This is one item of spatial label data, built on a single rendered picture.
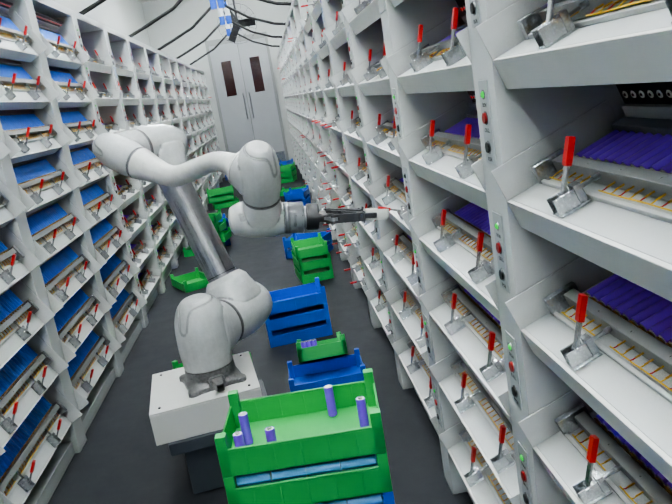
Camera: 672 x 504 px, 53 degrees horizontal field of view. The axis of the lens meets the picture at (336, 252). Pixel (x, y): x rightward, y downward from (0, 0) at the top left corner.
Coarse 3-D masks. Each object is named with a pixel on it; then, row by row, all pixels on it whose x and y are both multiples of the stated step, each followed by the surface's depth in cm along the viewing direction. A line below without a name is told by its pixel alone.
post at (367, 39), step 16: (352, 0) 223; (352, 32) 225; (368, 32) 226; (352, 48) 226; (368, 48) 227; (368, 96) 230; (384, 96) 231; (368, 112) 232; (384, 112) 232; (368, 160) 236; (384, 160) 236; (384, 224) 241; (384, 256) 243; (400, 336) 250; (400, 368) 253
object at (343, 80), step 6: (348, 66) 295; (342, 72) 296; (348, 72) 237; (336, 78) 296; (342, 78) 296; (348, 78) 252; (336, 84) 296; (342, 84) 278; (348, 84) 262; (342, 90) 281; (348, 90) 262; (354, 90) 246; (342, 96) 295
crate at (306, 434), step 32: (352, 384) 140; (256, 416) 142; (288, 416) 142; (320, 416) 139; (352, 416) 137; (224, 448) 121; (256, 448) 122; (288, 448) 122; (320, 448) 122; (352, 448) 122; (384, 448) 122
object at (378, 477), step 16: (384, 464) 123; (224, 480) 123; (288, 480) 123; (304, 480) 123; (320, 480) 123; (336, 480) 123; (352, 480) 124; (368, 480) 124; (384, 480) 124; (240, 496) 124; (256, 496) 124; (272, 496) 124; (288, 496) 124; (304, 496) 124; (320, 496) 124; (336, 496) 124; (352, 496) 124
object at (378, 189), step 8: (400, 168) 236; (384, 176) 237; (392, 176) 237; (400, 176) 237; (376, 184) 237; (384, 184) 236; (392, 184) 236; (376, 192) 237; (384, 192) 238; (400, 192) 225; (376, 200) 235; (392, 208) 212; (400, 208) 206; (392, 216) 209; (408, 216) 178; (400, 224) 198; (408, 224) 179; (408, 232) 188
